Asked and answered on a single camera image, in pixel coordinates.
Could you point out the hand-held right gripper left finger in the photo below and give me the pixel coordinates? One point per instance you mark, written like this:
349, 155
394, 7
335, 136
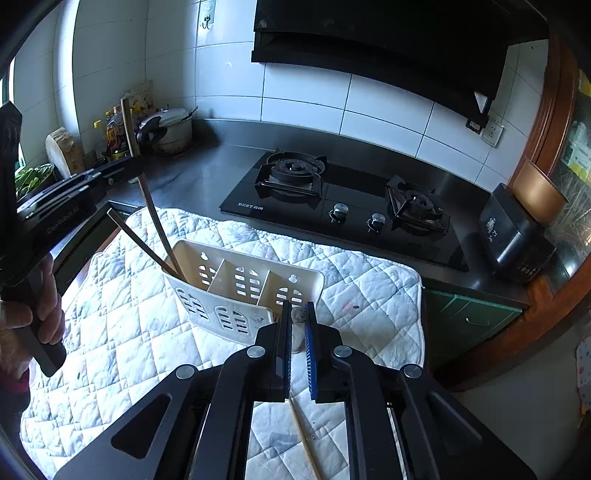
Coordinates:
282, 360

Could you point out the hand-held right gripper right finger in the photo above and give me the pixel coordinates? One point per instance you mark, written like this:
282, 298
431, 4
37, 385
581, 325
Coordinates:
310, 360

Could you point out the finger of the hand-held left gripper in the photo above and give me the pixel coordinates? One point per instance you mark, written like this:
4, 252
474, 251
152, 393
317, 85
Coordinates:
69, 182
120, 170

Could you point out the brown wooden chopstick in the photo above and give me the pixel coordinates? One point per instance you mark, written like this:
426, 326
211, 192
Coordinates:
147, 194
143, 242

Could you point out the cream plastic utensil holder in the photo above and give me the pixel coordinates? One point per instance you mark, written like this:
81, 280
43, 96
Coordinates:
240, 295

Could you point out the person's left hand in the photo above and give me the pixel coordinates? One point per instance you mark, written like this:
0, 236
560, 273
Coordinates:
48, 300

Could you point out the round wooden chopping block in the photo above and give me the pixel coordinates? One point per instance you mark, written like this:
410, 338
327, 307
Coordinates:
64, 152

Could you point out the green vegetables bowl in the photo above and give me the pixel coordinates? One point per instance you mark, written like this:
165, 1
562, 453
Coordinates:
32, 180

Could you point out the yellow-capped bottle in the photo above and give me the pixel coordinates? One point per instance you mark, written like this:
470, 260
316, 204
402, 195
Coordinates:
98, 136

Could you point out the steel pressure cooker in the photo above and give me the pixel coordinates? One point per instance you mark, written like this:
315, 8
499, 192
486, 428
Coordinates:
171, 131

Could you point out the light wooden chopstick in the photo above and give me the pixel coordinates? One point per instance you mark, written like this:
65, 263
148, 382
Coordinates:
304, 438

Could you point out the white quilted mat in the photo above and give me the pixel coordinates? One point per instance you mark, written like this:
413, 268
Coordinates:
138, 341

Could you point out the black glass gas stove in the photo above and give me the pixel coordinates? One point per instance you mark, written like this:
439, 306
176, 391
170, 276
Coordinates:
351, 217

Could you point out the green cabinet door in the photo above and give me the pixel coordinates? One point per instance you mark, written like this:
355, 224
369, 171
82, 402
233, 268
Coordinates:
466, 323

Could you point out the black burner grate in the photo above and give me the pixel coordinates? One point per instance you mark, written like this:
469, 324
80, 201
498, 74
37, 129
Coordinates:
418, 207
291, 177

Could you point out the black rice cooker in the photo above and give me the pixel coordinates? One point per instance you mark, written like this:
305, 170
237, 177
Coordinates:
512, 240

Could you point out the patterned cloth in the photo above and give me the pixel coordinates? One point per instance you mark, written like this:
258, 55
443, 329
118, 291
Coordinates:
584, 374

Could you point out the black range hood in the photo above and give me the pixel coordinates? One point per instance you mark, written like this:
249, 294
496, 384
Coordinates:
378, 41

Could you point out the wooden glass-door cabinet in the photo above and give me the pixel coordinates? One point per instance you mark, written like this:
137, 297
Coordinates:
568, 175

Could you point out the white wall hook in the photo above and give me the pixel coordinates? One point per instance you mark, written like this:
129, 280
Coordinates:
208, 16

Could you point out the white wall socket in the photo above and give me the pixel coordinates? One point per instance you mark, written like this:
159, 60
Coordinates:
492, 134

